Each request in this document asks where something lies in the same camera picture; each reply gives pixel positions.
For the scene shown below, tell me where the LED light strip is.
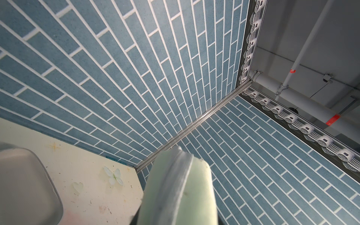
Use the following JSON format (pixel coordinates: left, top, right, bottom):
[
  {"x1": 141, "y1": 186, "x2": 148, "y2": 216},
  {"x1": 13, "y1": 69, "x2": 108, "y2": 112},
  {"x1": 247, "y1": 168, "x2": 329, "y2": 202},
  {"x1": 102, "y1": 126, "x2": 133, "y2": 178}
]
[{"x1": 239, "y1": 1, "x2": 360, "y2": 181}]

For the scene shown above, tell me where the mint green umbrella case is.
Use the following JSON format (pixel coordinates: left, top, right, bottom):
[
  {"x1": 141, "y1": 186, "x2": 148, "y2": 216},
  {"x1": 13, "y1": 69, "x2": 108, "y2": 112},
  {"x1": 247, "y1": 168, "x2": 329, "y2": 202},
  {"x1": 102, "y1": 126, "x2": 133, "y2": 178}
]
[{"x1": 131, "y1": 146, "x2": 221, "y2": 225}]

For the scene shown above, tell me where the blue umbrella case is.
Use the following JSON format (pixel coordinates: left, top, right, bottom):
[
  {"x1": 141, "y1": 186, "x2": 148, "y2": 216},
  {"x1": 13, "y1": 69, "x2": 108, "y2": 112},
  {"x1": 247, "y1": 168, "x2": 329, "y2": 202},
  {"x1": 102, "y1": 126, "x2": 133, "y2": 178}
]
[{"x1": 1, "y1": 142, "x2": 64, "y2": 225}]

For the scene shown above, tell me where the white ceiling pipe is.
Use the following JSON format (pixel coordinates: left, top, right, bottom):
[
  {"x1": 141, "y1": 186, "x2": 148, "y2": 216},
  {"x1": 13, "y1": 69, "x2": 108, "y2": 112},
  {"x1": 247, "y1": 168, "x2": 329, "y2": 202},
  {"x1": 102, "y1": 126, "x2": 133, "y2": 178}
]
[{"x1": 249, "y1": 1, "x2": 360, "y2": 143}]

